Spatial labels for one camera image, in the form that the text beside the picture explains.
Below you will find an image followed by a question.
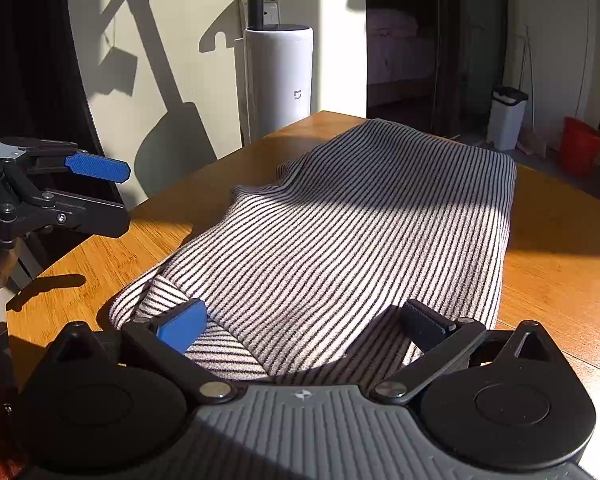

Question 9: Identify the red bucket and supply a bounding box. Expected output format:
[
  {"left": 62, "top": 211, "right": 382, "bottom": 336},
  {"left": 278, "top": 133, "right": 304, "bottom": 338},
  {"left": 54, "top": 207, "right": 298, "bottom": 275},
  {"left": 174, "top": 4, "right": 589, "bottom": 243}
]
[{"left": 559, "top": 117, "right": 600, "bottom": 178}]

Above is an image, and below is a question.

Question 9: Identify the striped grey sweater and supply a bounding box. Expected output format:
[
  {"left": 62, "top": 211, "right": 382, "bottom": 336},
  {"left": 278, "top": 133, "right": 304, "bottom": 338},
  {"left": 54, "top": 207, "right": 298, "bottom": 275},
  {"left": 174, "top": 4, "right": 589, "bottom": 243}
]
[{"left": 109, "top": 119, "right": 517, "bottom": 387}]

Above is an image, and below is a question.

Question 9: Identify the white trash bin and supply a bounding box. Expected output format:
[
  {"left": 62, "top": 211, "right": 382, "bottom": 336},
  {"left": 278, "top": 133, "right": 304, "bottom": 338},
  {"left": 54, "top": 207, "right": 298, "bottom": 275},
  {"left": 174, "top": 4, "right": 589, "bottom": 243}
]
[{"left": 486, "top": 86, "right": 529, "bottom": 152}]

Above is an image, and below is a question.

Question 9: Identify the bed with pink bedding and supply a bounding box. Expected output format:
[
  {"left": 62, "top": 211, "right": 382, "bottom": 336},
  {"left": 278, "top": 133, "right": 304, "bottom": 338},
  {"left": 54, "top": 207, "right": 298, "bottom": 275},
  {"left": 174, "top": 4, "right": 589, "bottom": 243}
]
[{"left": 366, "top": 9, "right": 437, "bottom": 107}]

